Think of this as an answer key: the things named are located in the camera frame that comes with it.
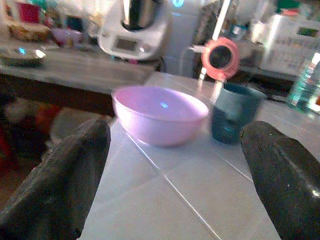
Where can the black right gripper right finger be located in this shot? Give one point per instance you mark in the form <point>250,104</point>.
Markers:
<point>287,180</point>

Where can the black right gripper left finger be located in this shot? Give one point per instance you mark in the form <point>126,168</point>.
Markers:
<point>57,180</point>

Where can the dark blue plastic cup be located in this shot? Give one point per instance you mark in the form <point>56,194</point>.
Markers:
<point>232,115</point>

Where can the clear plastic water bottle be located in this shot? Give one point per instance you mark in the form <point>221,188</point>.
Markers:
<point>306,85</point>

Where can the dark wooden table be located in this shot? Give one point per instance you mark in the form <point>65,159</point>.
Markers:
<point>75,75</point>

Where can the pink plastic bowl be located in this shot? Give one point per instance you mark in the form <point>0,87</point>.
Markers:
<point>160,117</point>

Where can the metal plate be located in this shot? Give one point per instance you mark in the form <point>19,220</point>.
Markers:
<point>20,56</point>

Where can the white plastic crate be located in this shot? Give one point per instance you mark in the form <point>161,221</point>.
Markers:
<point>287,45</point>

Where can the purple bowl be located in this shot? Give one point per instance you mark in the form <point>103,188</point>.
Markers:
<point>66,36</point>

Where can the woven basket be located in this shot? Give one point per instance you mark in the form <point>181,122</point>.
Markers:
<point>28,32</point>

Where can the white kitchen machine steel jug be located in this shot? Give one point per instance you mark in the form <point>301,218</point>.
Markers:
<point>135,32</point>

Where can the red cup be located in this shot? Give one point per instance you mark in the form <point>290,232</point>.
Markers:
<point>28,12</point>

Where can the white appliance with blue light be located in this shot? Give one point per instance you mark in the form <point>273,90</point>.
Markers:
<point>182,32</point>

